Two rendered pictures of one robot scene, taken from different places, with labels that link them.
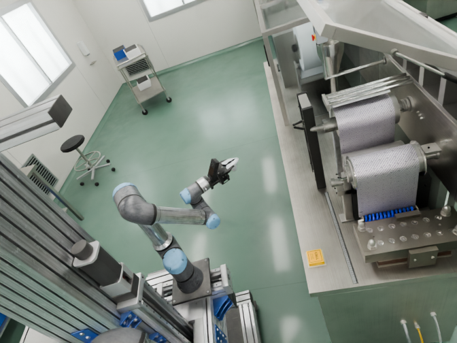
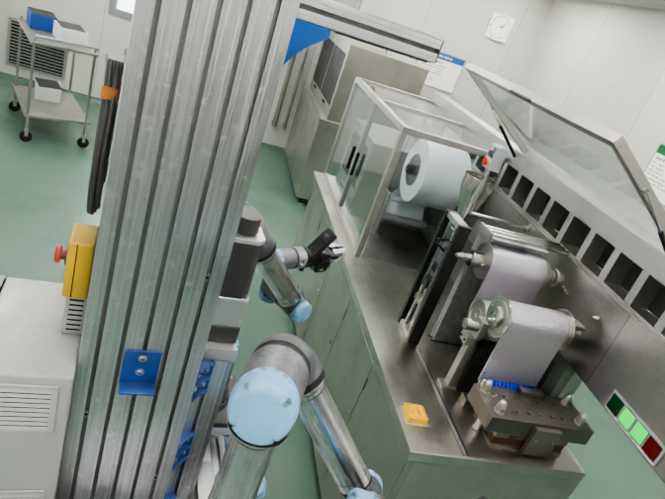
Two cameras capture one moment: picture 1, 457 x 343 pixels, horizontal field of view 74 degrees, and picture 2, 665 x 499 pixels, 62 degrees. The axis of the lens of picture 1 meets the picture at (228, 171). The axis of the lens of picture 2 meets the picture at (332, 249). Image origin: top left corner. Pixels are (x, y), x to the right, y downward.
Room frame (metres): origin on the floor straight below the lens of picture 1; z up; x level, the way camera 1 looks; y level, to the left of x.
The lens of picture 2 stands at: (-0.27, 1.01, 2.05)
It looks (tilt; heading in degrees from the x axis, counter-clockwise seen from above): 24 degrees down; 326
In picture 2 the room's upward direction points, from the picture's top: 20 degrees clockwise
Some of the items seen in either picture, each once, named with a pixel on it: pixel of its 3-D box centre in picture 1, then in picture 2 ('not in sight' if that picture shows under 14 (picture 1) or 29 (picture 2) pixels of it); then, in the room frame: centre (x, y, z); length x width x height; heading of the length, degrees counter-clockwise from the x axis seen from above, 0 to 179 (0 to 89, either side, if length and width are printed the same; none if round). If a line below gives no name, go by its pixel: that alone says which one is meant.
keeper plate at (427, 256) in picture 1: (422, 257); (541, 443); (0.54, -0.57, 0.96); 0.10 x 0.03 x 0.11; 74
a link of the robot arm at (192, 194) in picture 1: (191, 193); (279, 259); (1.20, 0.22, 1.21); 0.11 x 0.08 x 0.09; 106
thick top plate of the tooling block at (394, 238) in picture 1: (409, 234); (529, 414); (0.63, -0.58, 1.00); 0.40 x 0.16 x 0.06; 74
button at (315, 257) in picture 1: (315, 257); (415, 413); (0.76, -0.20, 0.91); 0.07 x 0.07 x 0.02; 74
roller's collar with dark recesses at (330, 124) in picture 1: (330, 124); (476, 259); (1.09, -0.52, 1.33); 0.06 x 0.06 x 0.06; 74
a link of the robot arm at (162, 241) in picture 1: (149, 225); not in sight; (1.13, 0.47, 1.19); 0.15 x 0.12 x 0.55; 16
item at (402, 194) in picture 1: (386, 198); (518, 363); (0.76, -0.57, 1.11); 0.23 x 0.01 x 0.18; 74
